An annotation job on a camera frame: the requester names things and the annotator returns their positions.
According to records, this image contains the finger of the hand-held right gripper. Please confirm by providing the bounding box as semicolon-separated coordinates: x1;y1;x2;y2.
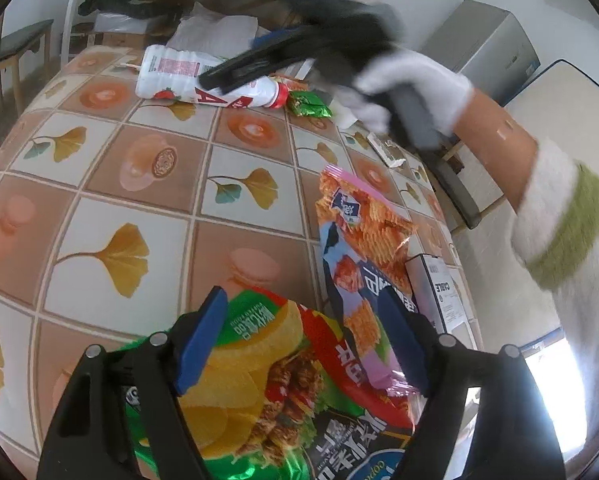
252;25;313;53
198;40;330;95

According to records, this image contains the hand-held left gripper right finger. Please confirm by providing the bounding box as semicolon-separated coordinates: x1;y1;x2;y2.
384;287;566;480

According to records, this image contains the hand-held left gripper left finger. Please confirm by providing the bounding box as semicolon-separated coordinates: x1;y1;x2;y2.
36;286;229;480

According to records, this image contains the green chips bag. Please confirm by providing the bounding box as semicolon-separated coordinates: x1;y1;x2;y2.
124;287;415;480

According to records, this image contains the white milk bottle red cap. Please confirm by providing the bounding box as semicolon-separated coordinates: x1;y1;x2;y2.
135;45;289;110

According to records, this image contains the pink crisps bag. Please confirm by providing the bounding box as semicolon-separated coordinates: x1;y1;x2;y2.
315;164;421;411

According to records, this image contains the person's right forearm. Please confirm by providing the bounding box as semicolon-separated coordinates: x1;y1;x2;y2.
452;87;599;341

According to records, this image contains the person's right hand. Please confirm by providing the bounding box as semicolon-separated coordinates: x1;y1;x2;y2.
353;46;475;137

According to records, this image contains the orange snack packet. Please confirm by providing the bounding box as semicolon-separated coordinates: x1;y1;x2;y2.
272;74;309;94

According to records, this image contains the white plastic bag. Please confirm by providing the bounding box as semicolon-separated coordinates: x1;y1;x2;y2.
169;2;258;57

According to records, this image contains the green candy wrapper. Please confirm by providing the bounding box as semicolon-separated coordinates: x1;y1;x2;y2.
286;91;333;119

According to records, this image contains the white cardboard box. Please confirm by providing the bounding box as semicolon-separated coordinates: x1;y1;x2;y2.
405;254;474;336

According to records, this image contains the table with patterned cloth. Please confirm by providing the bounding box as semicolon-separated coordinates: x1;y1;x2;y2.
0;45;483;466

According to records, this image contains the small white packet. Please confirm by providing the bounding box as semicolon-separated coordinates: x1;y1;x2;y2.
368;134;407;167

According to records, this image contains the silver refrigerator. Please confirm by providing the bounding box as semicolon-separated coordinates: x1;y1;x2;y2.
419;0;541;106

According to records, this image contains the black cloth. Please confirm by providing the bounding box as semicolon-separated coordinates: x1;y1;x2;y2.
76;0;181;20

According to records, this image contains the white mattress blue edge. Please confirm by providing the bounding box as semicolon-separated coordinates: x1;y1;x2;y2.
502;59;599;171

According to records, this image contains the dark seat bench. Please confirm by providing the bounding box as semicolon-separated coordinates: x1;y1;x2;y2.
0;19;55;111

